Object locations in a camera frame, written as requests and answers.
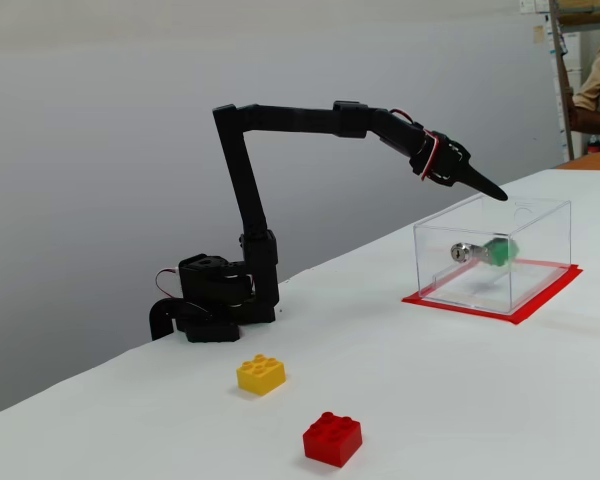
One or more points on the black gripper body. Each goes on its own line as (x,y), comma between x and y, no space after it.
(454,164)

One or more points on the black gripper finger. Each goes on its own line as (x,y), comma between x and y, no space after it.
(462,181)
(490,186)

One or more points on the green lego brick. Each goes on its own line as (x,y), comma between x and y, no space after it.
(500,251)

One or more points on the bare person forearm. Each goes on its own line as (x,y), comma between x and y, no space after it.
(595,120)

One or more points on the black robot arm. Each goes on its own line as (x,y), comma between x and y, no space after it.
(240,165)

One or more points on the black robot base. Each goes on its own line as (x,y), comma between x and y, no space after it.
(207,290)

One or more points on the transparent plastic box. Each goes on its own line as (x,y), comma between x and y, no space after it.
(540,225)

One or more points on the silver box lock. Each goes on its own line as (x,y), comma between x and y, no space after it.
(461,252)

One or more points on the yellow lego brick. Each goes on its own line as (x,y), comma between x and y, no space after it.
(261,375)

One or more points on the red lego brick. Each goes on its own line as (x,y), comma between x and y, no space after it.
(332,440)

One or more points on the orange wooden tabletop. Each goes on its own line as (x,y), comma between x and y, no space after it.
(595,160)

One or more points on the small plastic bottle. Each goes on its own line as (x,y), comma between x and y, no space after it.
(593,145)

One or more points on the red tape square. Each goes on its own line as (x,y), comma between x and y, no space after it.
(545,300)

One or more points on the black table clamp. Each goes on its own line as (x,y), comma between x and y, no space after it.
(161,317)

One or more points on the metal shelf post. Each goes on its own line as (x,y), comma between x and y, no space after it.
(562,75)

